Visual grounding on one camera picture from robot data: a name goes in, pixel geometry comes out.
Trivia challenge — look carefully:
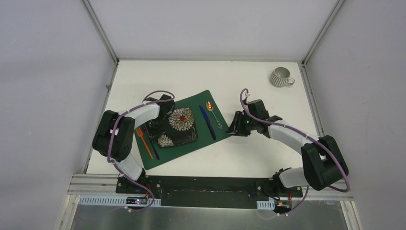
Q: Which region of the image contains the orange plastic fork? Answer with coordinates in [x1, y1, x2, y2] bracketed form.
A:
[135, 127, 154, 159]

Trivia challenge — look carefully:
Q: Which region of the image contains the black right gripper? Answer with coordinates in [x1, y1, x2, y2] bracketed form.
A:
[226, 111, 258, 137]

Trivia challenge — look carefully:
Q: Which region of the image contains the left electronics board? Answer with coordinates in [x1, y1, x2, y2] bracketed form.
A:
[126, 197, 148, 205]

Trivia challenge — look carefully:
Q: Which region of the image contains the grey ribbed mug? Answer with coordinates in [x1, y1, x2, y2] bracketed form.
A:
[270, 67, 295, 87]

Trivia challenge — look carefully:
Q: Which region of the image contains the black floral square plate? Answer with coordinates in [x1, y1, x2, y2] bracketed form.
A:
[157, 107, 198, 148]

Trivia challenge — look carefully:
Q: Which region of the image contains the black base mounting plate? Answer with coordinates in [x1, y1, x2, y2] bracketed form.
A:
[115, 175, 304, 209]

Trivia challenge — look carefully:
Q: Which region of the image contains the right electronics board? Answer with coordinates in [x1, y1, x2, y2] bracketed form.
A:
[275, 200, 292, 211]

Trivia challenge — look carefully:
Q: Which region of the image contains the aluminium frame rail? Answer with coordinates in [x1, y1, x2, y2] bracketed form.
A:
[298, 63, 363, 230]

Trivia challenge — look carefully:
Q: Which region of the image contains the purple metallic fork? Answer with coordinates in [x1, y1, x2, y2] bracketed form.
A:
[141, 124, 160, 160]

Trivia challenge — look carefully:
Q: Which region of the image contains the blue plastic knife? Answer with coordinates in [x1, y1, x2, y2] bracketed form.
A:
[199, 105, 216, 140]

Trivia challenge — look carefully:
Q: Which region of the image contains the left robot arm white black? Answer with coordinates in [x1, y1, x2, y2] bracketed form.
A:
[92, 91, 175, 194]

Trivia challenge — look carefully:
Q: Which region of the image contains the green placemat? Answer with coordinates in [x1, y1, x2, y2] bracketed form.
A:
[134, 90, 229, 170]

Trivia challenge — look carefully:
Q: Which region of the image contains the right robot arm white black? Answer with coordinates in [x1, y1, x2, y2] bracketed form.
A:
[226, 99, 350, 196]

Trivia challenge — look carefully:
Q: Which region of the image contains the electronics board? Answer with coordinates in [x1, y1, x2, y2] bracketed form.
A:
[275, 200, 292, 211]
[126, 197, 148, 205]

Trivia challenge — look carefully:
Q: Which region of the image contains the gold copper spoon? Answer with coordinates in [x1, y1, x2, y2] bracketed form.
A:
[206, 101, 223, 129]

